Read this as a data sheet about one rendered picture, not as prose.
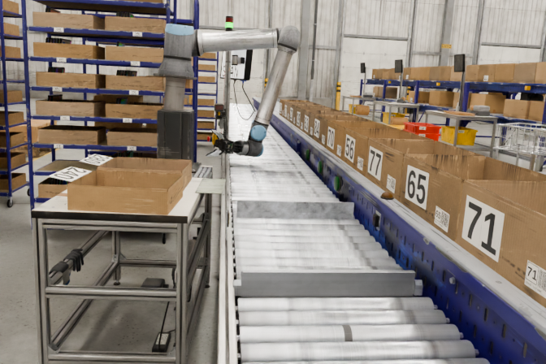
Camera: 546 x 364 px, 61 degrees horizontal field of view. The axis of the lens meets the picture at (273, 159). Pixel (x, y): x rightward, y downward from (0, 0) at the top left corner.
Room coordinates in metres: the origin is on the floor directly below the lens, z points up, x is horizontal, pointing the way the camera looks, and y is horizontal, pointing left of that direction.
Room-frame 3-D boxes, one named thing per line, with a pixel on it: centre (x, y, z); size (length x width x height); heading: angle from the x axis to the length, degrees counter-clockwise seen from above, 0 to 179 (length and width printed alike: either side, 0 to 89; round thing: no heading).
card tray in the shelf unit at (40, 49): (3.43, 1.49, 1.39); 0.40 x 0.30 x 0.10; 94
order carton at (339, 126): (2.52, -0.47, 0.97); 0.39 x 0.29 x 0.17; 6
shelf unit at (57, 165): (3.51, 1.27, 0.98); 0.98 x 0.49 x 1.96; 96
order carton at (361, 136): (2.13, -0.51, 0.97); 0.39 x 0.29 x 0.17; 6
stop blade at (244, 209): (1.75, -0.10, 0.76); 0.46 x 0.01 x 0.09; 96
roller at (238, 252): (1.39, -0.14, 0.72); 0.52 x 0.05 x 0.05; 96
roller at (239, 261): (1.33, -0.15, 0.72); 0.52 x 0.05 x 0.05; 96
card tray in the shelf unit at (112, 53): (3.48, 1.02, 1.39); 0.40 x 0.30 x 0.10; 95
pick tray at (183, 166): (2.16, 0.59, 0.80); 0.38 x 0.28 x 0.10; 91
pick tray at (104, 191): (1.83, 0.57, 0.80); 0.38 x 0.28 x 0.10; 90
